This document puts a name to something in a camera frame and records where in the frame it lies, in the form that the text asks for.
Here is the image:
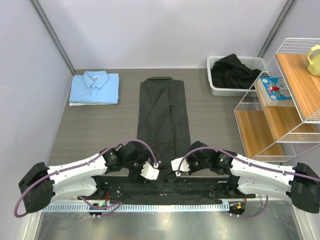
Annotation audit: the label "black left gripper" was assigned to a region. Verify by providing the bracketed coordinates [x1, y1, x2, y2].
[124, 150, 155, 184]

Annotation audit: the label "dark pinstriped long sleeve shirt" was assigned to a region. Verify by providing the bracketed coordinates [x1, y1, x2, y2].
[137, 76, 191, 187]

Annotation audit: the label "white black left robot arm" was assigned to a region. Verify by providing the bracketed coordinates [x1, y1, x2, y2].
[14, 139, 159, 218]

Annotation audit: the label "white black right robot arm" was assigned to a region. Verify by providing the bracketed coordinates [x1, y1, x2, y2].
[171, 141, 320, 214]

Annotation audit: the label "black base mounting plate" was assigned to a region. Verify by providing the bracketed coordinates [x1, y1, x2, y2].
[81, 175, 256, 206]

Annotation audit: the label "folded light blue shirt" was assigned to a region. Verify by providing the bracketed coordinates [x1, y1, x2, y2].
[69, 70, 120, 106]

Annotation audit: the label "black clothes in basket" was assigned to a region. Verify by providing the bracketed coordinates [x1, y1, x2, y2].
[210, 54, 261, 89]

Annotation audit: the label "blue product box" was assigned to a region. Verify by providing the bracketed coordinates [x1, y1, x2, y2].
[255, 77, 295, 107]

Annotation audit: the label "yellow watering can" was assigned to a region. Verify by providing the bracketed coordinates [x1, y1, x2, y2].
[306, 45, 320, 77]

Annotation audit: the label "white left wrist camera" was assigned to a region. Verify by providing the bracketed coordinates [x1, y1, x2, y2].
[140, 161, 160, 181]

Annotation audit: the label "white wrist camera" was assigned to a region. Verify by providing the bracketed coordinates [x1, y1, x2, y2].
[140, 161, 160, 181]
[170, 157, 190, 177]

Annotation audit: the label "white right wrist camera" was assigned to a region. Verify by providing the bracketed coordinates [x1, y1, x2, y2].
[170, 157, 190, 177]

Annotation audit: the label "aluminium rail frame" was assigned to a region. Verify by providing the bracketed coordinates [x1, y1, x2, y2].
[24, 196, 317, 240]

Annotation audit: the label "white wire shelf rack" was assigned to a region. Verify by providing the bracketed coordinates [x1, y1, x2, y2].
[234, 38, 320, 162]

